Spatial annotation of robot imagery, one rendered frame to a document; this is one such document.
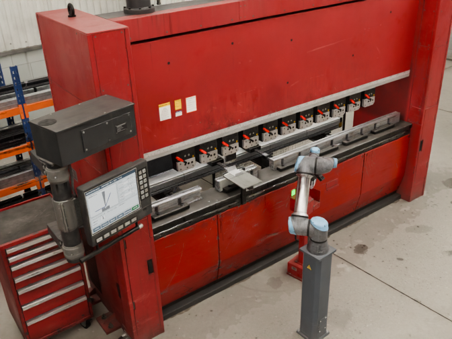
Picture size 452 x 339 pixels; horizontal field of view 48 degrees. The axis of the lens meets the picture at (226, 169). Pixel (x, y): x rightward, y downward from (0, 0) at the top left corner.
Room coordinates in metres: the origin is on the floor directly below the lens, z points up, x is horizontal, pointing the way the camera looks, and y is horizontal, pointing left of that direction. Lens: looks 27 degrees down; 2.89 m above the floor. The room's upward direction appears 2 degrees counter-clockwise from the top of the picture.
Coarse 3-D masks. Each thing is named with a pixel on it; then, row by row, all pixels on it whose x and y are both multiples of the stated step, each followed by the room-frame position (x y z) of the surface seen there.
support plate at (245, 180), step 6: (228, 174) 3.55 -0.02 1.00; (240, 174) 3.55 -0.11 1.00; (246, 174) 3.54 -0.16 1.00; (234, 180) 3.45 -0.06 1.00; (240, 180) 3.45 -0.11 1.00; (246, 180) 3.44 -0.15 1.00; (252, 180) 3.44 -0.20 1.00; (258, 180) 3.44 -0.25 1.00; (240, 186) 3.36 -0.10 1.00; (246, 186) 3.35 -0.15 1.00
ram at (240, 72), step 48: (384, 0) 4.52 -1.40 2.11; (144, 48) 3.19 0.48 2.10; (192, 48) 3.39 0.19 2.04; (240, 48) 3.62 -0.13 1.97; (288, 48) 3.89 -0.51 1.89; (336, 48) 4.20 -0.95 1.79; (384, 48) 4.56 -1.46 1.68; (144, 96) 3.17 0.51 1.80; (240, 96) 3.62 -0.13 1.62; (288, 96) 3.90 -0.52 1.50; (144, 144) 3.14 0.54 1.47; (192, 144) 3.36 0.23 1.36
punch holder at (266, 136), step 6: (276, 120) 3.82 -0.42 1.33; (258, 126) 3.79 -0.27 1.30; (264, 126) 3.75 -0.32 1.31; (270, 126) 3.79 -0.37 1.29; (276, 126) 3.83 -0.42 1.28; (258, 132) 3.80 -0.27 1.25; (264, 132) 3.75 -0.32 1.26; (276, 132) 3.82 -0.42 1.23; (258, 138) 3.80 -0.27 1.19; (264, 138) 3.75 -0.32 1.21; (270, 138) 3.79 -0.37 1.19
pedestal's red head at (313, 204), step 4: (312, 188) 3.62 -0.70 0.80; (312, 192) 3.62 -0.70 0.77; (316, 192) 3.60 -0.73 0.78; (292, 196) 3.55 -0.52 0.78; (312, 196) 3.62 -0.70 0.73; (316, 196) 3.59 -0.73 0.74; (292, 200) 3.52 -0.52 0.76; (308, 200) 3.48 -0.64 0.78; (312, 200) 3.49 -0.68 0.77; (316, 200) 3.59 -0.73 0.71; (292, 204) 3.52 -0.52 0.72; (308, 204) 3.45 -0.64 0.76; (312, 204) 3.49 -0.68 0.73; (316, 204) 3.54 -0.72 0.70; (292, 208) 3.52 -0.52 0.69; (308, 208) 3.45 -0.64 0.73; (312, 208) 3.49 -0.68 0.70; (316, 208) 3.54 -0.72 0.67; (308, 212) 3.45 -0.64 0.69
